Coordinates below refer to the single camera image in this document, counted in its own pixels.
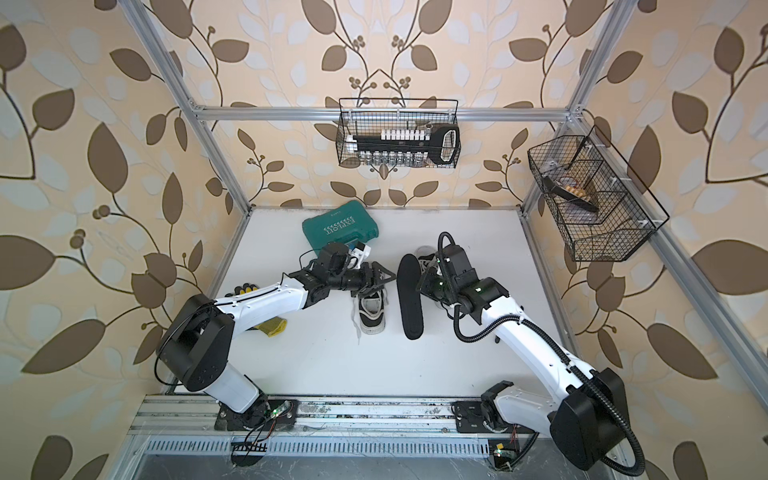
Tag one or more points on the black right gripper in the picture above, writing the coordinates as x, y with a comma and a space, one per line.
425, 283

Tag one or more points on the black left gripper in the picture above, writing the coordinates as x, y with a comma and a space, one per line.
370, 279

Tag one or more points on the black white canvas sneaker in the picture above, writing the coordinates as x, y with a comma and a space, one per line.
368, 314

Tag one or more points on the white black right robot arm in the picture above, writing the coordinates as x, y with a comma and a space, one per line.
585, 411

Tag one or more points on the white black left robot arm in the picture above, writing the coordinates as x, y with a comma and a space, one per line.
200, 348

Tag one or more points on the green plastic tool case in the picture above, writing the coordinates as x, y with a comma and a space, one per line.
346, 224

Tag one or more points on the yellow black work glove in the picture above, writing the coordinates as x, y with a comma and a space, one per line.
270, 328

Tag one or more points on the socket bit set in basket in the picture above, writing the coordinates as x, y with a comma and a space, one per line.
425, 146

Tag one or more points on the dark object in right basket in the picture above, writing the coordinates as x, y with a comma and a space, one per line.
573, 195

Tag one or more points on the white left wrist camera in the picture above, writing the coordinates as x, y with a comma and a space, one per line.
359, 252

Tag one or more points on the black wire basket at back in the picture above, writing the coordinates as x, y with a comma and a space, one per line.
357, 115

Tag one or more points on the black wire basket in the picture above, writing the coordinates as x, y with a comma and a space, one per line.
629, 213
357, 115

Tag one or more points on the black wire basket on right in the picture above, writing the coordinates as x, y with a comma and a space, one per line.
629, 213

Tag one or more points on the aluminium frame rail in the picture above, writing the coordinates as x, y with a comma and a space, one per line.
346, 416

